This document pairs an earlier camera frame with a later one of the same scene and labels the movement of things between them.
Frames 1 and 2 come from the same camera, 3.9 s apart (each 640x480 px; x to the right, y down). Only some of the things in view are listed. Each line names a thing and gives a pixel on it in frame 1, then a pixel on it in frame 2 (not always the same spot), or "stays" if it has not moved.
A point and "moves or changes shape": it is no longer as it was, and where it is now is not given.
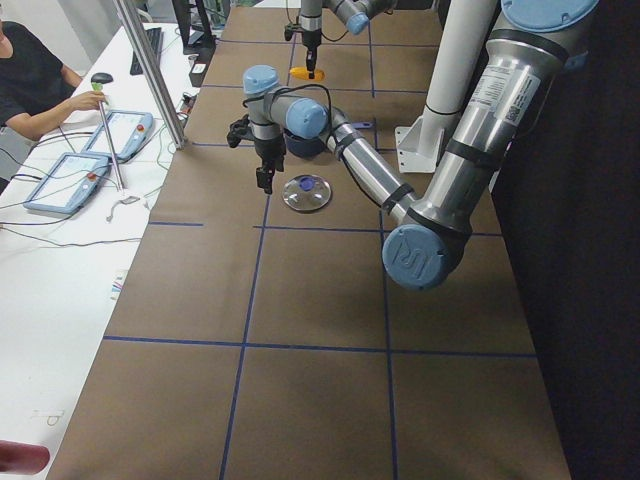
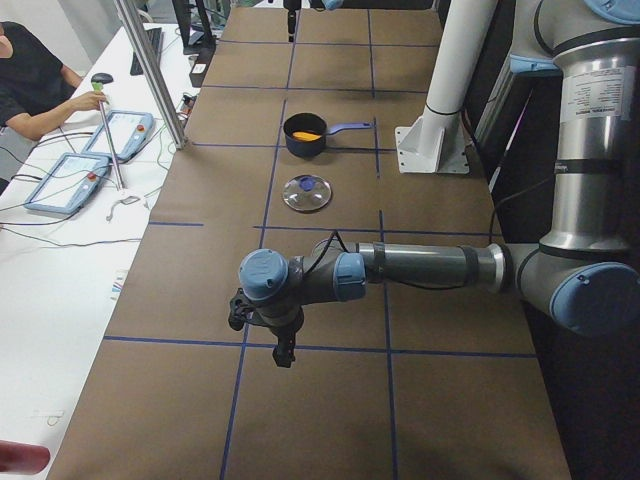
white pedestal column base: [463, 29] stays
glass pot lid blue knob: [306, 192] stays
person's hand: [86, 100] stays
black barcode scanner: [100, 78] stays
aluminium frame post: [143, 53] stays
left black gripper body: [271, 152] to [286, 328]
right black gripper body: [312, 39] to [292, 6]
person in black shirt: [36, 89] stays
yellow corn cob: [301, 73] moves or changes shape
